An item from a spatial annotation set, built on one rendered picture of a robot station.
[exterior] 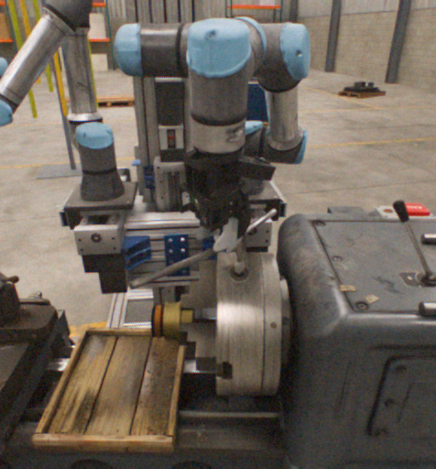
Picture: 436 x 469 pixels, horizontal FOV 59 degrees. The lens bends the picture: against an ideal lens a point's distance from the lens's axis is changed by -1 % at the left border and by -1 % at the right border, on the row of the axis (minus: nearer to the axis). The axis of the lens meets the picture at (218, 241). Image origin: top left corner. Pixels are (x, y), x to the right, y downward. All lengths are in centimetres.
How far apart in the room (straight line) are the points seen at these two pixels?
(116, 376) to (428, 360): 72
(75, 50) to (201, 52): 97
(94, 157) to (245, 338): 82
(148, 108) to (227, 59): 99
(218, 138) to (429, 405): 61
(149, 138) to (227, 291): 86
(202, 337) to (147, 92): 92
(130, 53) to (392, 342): 60
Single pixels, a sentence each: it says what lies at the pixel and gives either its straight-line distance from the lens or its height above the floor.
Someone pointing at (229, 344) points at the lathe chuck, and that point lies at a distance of 75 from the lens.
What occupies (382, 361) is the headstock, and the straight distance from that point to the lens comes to 76.
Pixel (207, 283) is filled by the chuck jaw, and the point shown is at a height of 116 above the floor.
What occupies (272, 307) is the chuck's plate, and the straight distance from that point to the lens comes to 75.
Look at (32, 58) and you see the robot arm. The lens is 130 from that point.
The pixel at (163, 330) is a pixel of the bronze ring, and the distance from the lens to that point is 88.
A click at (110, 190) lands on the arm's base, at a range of 136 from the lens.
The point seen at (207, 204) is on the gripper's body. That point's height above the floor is 144.
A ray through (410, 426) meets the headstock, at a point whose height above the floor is 100.
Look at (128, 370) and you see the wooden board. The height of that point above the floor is 89.
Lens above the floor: 166
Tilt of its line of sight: 28 degrees down
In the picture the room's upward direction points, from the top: straight up
